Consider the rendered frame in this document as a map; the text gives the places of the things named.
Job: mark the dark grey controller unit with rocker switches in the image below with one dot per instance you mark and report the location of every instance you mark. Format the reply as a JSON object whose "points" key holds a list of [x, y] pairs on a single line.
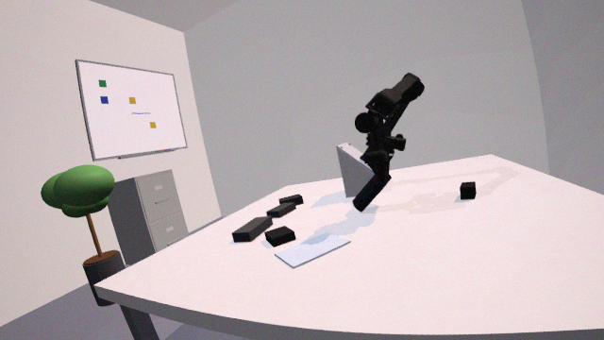
{"points": [[369, 192]]}

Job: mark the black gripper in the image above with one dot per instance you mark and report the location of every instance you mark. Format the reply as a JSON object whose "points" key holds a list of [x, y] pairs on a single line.
{"points": [[377, 158]]}

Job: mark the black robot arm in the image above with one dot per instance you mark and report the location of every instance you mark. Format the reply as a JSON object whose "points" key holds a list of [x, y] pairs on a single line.
{"points": [[389, 105]]}

